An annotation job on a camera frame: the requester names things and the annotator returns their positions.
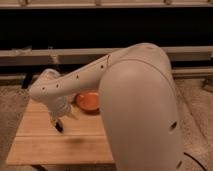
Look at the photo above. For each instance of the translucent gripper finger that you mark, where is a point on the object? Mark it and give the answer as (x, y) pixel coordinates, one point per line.
(73, 115)

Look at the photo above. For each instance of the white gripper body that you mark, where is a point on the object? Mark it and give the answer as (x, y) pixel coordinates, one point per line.
(58, 107)

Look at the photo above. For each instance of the black orange eraser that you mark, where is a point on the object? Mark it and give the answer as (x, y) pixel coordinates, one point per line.
(59, 127)

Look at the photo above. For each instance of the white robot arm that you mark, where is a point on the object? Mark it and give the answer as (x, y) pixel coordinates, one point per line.
(138, 105)

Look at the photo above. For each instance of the orange bowl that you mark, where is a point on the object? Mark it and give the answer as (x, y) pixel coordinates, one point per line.
(88, 101)

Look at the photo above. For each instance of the wooden table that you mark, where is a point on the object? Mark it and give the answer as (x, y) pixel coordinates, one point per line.
(37, 142)

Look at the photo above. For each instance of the grey horizontal rail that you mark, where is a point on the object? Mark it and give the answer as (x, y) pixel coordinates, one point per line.
(29, 57)

